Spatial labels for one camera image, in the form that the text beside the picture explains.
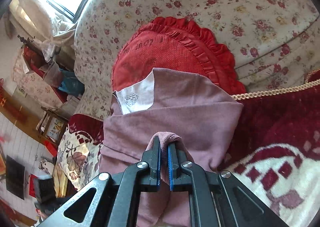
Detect mauve pink garment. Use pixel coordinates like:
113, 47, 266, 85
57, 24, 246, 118
99, 68, 243, 226

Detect black flat panel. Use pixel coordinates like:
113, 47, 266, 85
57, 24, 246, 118
5, 155, 25, 200

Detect red white plush blanket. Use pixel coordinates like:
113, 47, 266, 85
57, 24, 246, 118
57, 72, 319, 226

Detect framed picture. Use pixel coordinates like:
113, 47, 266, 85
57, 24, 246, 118
36, 108, 68, 144

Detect red ruffled cushion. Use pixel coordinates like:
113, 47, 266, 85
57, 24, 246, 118
111, 17, 246, 95

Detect floral beige quilt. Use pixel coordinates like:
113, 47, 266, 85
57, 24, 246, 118
74, 0, 319, 119

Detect cream window curtain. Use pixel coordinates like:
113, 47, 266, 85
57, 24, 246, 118
9, 0, 77, 66

